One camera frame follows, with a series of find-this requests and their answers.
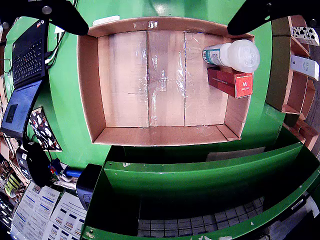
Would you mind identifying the wire mesh grid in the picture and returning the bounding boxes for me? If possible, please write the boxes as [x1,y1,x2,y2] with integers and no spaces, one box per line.
[136,196,266,238]

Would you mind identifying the cow print carton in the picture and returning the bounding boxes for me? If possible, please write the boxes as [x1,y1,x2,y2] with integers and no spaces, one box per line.
[291,26,320,47]

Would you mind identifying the picture poster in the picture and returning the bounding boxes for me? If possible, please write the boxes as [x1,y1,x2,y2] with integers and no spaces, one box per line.
[28,106,63,152]

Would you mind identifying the blue marker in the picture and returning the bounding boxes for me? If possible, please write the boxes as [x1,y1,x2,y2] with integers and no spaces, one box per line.
[62,166,83,178]

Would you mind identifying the printed instruction sheets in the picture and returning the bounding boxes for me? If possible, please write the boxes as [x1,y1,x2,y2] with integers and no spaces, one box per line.
[11,181,89,240]

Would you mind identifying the white bottle teal label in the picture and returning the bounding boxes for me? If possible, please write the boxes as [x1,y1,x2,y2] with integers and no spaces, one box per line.
[202,39,261,74]

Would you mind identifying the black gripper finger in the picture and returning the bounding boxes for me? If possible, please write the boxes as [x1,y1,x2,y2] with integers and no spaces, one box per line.
[226,0,320,36]
[0,0,90,36]

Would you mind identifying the yellow black object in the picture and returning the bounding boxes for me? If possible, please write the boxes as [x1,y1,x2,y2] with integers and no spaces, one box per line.
[4,173,21,199]

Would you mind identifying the tall white carton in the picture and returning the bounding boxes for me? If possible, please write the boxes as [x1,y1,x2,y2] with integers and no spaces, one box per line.
[289,54,320,81]

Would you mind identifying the divided cardboard box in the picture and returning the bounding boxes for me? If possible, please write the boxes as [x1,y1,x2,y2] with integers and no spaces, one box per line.
[264,14,320,152]

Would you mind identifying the white foam piece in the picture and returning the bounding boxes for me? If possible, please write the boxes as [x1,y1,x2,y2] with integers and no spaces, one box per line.
[92,15,121,27]

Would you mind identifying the green metal cabinet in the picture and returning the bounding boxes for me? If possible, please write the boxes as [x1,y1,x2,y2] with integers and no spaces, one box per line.
[81,139,320,240]

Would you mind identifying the red carton box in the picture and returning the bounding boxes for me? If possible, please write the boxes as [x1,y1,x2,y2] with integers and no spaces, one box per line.
[206,66,254,99]

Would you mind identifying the black laptop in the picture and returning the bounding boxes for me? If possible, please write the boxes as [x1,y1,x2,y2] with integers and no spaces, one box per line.
[0,18,50,141]

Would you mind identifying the black round device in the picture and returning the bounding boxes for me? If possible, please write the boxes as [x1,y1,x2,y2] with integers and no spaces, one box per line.
[21,141,53,188]

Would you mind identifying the black box device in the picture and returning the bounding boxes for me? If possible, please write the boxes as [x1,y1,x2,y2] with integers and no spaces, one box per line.
[76,163,102,211]

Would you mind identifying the grey paper sheet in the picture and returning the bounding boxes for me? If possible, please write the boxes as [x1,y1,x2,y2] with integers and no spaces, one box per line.
[205,146,266,162]

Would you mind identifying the large cardboard tray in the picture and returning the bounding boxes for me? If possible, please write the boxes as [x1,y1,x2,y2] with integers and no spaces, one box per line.
[77,16,256,147]

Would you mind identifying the white power cable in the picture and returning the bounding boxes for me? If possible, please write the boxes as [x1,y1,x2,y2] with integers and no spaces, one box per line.
[44,26,66,69]

